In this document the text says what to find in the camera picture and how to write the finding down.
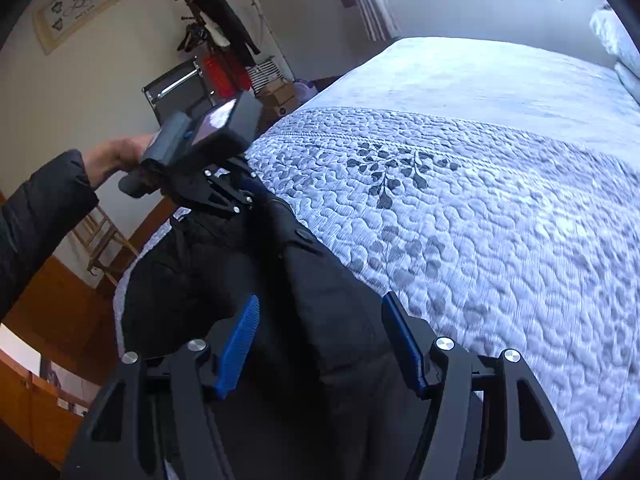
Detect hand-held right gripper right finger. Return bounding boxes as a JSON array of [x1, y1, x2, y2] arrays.
[[382, 292, 583, 480]]

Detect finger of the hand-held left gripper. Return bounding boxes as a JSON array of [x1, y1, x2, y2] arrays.
[[170, 169, 257, 219], [220, 156, 265, 196]]

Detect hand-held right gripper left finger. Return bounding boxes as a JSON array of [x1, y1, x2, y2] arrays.
[[60, 294, 261, 480]]

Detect black pants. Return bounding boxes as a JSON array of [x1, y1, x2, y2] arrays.
[[121, 199, 487, 480]]

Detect person's left forearm black sleeve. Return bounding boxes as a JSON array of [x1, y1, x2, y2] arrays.
[[0, 149, 100, 322]]

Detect person's left hand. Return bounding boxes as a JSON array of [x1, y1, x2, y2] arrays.
[[82, 134, 157, 188]]

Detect red hanging garment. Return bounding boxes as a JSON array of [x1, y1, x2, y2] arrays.
[[202, 50, 252, 101]]

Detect cardboard box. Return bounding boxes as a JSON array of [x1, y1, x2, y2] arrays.
[[255, 80, 301, 128]]

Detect white radiator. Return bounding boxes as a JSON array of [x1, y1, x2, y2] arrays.
[[246, 0, 293, 97]]

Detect purple bag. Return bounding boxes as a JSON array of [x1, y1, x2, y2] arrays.
[[292, 79, 318, 108]]

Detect black hanging jacket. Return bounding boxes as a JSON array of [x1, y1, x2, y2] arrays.
[[176, 0, 262, 68]]

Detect wooden chair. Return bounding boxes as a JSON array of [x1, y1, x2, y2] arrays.
[[72, 205, 141, 276]]

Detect grey quilted bed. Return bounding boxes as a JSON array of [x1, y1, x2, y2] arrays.
[[112, 36, 640, 480]]

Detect striped white curtain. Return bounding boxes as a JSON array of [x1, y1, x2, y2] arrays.
[[344, 0, 401, 43]]

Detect folded light grey duvet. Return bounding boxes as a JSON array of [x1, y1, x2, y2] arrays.
[[589, 5, 640, 106]]

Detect framed wall picture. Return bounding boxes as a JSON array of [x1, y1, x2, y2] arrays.
[[32, 0, 134, 56]]

